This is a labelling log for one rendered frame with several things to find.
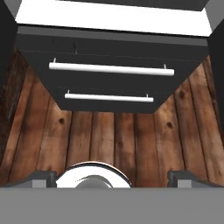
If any black drawer front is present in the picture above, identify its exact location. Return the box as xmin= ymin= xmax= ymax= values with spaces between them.
xmin=49 ymin=86 xmax=178 ymax=114
xmin=25 ymin=50 xmax=210 ymax=89
xmin=14 ymin=25 xmax=211 ymax=61

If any short white drawer handle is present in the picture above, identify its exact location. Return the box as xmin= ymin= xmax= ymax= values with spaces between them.
xmin=64 ymin=89 xmax=155 ymax=103

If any white round object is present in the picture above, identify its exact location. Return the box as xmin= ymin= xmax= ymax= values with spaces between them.
xmin=55 ymin=161 xmax=133 ymax=189

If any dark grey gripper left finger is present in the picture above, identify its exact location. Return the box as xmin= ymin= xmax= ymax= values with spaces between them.
xmin=6 ymin=171 xmax=58 ymax=189

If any long white drawer handle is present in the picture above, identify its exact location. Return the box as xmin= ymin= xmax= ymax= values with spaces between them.
xmin=48 ymin=57 xmax=175 ymax=77

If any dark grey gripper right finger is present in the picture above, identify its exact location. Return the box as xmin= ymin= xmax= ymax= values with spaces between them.
xmin=167 ymin=171 xmax=221 ymax=189

